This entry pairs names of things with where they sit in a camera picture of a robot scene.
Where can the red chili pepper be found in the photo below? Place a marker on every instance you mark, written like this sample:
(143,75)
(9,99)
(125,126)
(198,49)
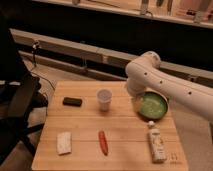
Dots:
(103,142)

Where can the black eraser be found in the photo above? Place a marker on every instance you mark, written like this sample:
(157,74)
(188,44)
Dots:
(72,101)

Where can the white tube bottle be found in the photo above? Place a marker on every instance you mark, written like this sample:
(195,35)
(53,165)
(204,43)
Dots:
(156,144)

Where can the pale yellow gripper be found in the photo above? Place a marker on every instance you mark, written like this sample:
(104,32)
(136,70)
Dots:
(137,104)

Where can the black chair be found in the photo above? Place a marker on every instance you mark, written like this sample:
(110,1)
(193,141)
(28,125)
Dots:
(19,95)

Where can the white sponge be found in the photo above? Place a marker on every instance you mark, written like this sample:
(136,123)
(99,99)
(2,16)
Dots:
(63,143)

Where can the green bowl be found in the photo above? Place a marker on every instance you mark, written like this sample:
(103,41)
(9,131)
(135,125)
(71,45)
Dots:
(152,106)

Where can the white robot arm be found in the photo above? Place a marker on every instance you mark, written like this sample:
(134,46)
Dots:
(144,72)

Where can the white plastic cup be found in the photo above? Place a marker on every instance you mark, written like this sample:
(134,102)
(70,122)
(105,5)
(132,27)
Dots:
(104,97)

